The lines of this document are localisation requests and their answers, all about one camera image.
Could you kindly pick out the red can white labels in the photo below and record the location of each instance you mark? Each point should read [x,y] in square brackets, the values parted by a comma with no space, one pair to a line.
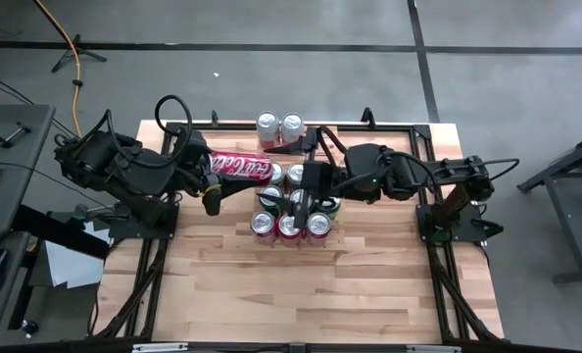
[263,222]

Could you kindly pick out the dark metal stand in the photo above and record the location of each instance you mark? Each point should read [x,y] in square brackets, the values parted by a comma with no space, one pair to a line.
[572,220]

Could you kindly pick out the black tripod stand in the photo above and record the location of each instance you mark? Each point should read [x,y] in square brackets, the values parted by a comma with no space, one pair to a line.
[65,59]

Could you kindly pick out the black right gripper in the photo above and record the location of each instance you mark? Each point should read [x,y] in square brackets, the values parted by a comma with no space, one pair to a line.
[369,171]

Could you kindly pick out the red can barcode label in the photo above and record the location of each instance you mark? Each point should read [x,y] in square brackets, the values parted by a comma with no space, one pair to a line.
[319,223]

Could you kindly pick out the green soda can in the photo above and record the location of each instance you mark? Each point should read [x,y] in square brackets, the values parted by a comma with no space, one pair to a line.
[292,197]
[271,188]
[331,206]

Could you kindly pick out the grey knob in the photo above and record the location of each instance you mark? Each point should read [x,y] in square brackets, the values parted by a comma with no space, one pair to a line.
[80,212]

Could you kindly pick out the red can small label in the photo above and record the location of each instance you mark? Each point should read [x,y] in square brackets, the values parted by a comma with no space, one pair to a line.
[287,226]

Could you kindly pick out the black clamp bracket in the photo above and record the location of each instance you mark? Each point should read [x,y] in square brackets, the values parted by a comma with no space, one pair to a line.
[368,117]
[214,118]

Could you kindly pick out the black desk beam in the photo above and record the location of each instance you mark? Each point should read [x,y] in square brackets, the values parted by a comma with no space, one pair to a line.
[51,230]

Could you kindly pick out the white paper sheets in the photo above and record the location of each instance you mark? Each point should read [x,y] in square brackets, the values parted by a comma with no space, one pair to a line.
[70,267]

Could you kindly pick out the grey desk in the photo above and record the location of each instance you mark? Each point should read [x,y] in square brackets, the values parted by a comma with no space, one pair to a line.
[26,142]
[7,304]

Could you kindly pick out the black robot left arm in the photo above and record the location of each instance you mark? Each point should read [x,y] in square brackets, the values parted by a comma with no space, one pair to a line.
[124,171]

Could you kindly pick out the black caster wheel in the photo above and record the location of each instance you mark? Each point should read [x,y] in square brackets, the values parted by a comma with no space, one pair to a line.
[29,327]

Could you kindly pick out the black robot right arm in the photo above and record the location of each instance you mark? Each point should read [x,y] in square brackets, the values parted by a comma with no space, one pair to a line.
[457,171]

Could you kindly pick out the wooden slatted shelf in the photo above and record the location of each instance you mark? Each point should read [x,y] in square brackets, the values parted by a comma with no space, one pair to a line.
[296,255]

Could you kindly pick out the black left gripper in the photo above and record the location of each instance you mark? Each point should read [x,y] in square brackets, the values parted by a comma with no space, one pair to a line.
[190,166]

